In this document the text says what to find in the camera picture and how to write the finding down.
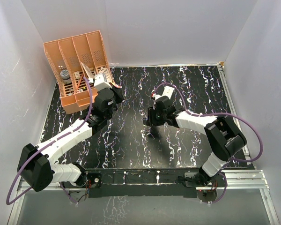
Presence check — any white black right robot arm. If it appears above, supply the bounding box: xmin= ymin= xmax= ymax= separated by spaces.
xmin=142 ymin=96 xmax=247 ymax=186

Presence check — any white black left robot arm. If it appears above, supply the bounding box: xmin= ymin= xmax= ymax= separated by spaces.
xmin=17 ymin=86 xmax=124 ymax=192

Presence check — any white label packet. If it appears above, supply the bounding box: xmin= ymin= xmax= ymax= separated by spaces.
xmin=98 ymin=67 xmax=112 ymax=79

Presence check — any white packet in organizer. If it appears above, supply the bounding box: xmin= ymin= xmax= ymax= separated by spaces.
xmin=81 ymin=62 xmax=94 ymax=79

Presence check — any small white card box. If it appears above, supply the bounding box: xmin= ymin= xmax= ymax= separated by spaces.
xmin=74 ymin=71 xmax=81 ymax=80

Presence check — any round grey tin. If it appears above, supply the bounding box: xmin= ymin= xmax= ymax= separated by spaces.
xmin=60 ymin=69 xmax=72 ymax=84

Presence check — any orange plastic file organizer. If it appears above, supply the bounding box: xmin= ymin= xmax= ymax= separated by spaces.
xmin=44 ymin=30 xmax=114 ymax=114

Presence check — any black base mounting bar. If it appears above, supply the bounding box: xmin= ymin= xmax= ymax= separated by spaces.
xmin=62 ymin=168 xmax=225 ymax=198

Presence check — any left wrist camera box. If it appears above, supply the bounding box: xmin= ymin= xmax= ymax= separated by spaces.
xmin=94 ymin=73 xmax=112 ymax=91

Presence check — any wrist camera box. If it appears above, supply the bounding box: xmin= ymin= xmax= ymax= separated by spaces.
xmin=162 ymin=86 xmax=175 ymax=99
xmin=94 ymin=73 xmax=112 ymax=91

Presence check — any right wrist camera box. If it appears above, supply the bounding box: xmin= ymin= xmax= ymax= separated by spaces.
xmin=162 ymin=86 xmax=175 ymax=99

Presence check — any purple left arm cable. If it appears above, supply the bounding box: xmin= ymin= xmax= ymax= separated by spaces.
xmin=6 ymin=75 xmax=94 ymax=209

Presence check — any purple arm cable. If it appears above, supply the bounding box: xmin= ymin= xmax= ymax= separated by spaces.
xmin=6 ymin=75 xmax=94 ymax=209
xmin=152 ymin=82 xmax=264 ymax=203

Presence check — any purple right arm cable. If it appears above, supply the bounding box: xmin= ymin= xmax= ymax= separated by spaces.
xmin=152 ymin=82 xmax=264 ymax=203

